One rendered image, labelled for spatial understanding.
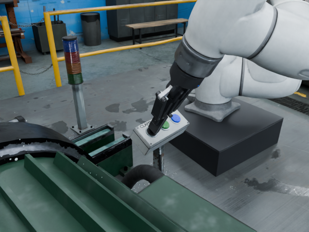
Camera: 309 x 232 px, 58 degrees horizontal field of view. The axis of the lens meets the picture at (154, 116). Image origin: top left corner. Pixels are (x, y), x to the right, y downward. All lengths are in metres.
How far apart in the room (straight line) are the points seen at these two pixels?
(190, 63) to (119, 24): 5.59
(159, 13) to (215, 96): 5.58
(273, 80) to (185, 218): 0.95
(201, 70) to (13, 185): 0.44
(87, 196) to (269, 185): 0.93
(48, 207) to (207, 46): 0.42
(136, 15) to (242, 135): 5.37
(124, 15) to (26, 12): 1.84
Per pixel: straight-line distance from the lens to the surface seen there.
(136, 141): 0.78
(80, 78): 1.22
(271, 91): 1.14
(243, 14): 0.50
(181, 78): 0.59
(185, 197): 0.22
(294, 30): 0.55
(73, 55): 1.18
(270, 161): 1.19
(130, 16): 6.23
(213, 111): 1.18
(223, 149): 1.00
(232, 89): 1.14
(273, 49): 0.54
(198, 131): 1.08
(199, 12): 0.52
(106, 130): 1.08
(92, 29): 5.92
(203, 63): 0.55
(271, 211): 0.98
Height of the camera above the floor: 1.47
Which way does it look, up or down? 28 degrees down
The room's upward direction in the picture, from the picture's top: straight up
